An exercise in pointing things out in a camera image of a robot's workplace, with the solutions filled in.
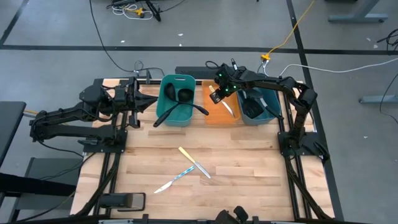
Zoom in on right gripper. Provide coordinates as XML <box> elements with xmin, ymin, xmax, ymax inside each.
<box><xmin>209</xmin><ymin>63</ymin><xmax>249</xmax><ymax>106</ymax></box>

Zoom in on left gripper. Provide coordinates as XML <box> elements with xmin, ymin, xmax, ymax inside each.
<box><xmin>113</xmin><ymin>77</ymin><xmax>159</xmax><ymax>129</ymax></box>

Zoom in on cream-handled table knife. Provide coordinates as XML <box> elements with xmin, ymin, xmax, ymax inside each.
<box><xmin>208</xmin><ymin>85</ymin><xmax>236</xmax><ymax>119</ymax></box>
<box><xmin>178</xmin><ymin>146</ymin><xmax>211</xmax><ymax>179</ymax></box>

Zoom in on black ladle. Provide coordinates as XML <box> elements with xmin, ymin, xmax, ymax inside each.
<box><xmin>164</xmin><ymin>82</ymin><xmax>210</xmax><ymax>116</ymax></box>

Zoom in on black serving spoon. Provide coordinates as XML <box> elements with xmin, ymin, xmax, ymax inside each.
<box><xmin>152</xmin><ymin>88</ymin><xmax>194</xmax><ymax>128</ymax></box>

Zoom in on black steel-necked utensil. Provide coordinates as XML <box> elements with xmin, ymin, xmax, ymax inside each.
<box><xmin>245</xmin><ymin>88</ymin><xmax>284</xmax><ymax>121</ymax></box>

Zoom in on orange plastic tray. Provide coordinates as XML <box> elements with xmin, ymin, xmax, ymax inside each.
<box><xmin>201</xmin><ymin>79</ymin><xmax>242</xmax><ymax>125</ymax></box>

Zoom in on black ribbed mat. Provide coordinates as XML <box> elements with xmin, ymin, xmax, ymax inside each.
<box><xmin>175</xmin><ymin>65</ymin><xmax>218</xmax><ymax>80</ymax></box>

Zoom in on teal plastic bin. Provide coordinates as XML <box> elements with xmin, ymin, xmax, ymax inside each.
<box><xmin>155</xmin><ymin>73</ymin><xmax>197</xmax><ymax>128</ymax></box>

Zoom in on blue plastic bin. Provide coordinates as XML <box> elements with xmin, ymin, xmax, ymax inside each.
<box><xmin>236</xmin><ymin>86</ymin><xmax>282</xmax><ymax>127</ymax></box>

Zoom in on black tripod legs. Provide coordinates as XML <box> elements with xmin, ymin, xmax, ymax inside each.
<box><xmin>144</xmin><ymin>0</ymin><xmax>162</xmax><ymax>22</ymax></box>

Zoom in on black box device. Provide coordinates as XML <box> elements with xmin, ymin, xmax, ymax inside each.
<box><xmin>99</xmin><ymin>192</ymin><xmax>147</xmax><ymax>212</ymax></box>

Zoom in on black bench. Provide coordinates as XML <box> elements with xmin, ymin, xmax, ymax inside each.
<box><xmin>0</xmin><ymin>157</ymin><xmax>82</xmax><ymax>218</ymax></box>

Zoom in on black side table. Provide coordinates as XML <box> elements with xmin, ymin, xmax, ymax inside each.
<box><xmin>0</xmin><ymin>101</ymin><xmax>27</xmax><ymax>167</ymax></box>

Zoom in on black floor cable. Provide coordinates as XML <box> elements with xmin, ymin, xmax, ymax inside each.
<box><xmin>376</xmin><ymin>28</ymin><xmax>398</xmax><ymax>50</ymax></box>
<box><xmin>379</xmin><ymin>73</ymin><xmax>398</xmax><ymax>116</ymax></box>
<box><xmin>89</xmin><ymin>0</ymin><xmax>165</xmax><ymax>77</ymax></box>

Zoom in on teal-white patterned handle knife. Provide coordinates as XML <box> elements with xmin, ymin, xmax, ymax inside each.
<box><xmin>153</xmin><ymin>166</ymin><xmax>196</xmax><ymax>194</ymax></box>

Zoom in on black frame rail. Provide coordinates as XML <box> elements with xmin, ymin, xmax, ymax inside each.
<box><xmin>0</xmin><ymin>216</ymin><xmax>368</xmax><ymax>224</ymax></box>
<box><xmin>74</xmin><ymin>102</ymin><xmax>129</xmax><ymax>218</ymax></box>
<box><xmin>276</xmin><ymin>102</ymin><xmax>345</xmax><ymax>222</ymax></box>

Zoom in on white cable bundle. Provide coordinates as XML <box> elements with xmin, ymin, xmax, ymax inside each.
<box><xmin>111</xmin><ymin>2</ymin><xmax>155</xmax><ymax>21</ymax></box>

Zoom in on white floor cable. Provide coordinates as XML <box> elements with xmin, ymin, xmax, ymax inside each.
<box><xmin>278</xmin><ymin>57</ymin><xmax>398</xmax><ymax>77</ymax></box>

